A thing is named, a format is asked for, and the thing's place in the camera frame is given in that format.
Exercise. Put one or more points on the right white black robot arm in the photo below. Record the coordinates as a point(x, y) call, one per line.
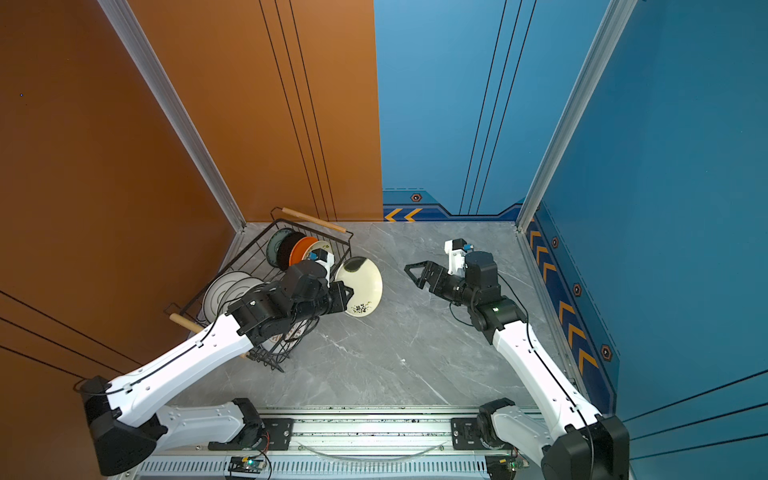
point(574, 440)

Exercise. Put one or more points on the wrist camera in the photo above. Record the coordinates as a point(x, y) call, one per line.
point(325, 259)
point(457, 250)

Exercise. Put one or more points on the black wire dish rack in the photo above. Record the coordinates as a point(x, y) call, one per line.
point(283, 278)

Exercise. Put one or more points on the circuit board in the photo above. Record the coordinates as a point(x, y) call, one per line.
point(504, 468)
point(248, 467)

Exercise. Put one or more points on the right circuit board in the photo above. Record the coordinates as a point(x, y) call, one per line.
point(504, 468)

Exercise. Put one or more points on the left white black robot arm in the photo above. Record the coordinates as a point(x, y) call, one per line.
point(128, 417)

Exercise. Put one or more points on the cream plate with black flowers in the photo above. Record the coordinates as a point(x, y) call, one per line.
point(364, 278)

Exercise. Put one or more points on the left circuit board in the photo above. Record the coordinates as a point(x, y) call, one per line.
point(248, 467)

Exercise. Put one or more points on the aluminium mounting rail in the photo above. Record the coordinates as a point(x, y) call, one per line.
point(367, 443)

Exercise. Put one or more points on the white patterned plate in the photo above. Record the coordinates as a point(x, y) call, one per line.
point(295, 333)
point(216, 291)
point(237, 290)

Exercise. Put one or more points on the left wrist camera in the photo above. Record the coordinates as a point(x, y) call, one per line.
point(325, 259)

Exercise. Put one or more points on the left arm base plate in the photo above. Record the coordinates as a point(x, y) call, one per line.
point(271, 434)

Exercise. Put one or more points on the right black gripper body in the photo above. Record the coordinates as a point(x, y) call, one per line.
point(449, 287)

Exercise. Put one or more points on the orange plate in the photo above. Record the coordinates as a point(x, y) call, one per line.
point(300, 249)

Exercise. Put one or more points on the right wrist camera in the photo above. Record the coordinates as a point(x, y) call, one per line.
point(457, 250)

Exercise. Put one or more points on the grey green plate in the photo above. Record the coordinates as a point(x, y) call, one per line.
point(274, 245)

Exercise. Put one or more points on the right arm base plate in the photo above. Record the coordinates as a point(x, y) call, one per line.
point(476, 433)

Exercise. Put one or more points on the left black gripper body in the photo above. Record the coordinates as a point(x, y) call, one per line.
point(331, 300)

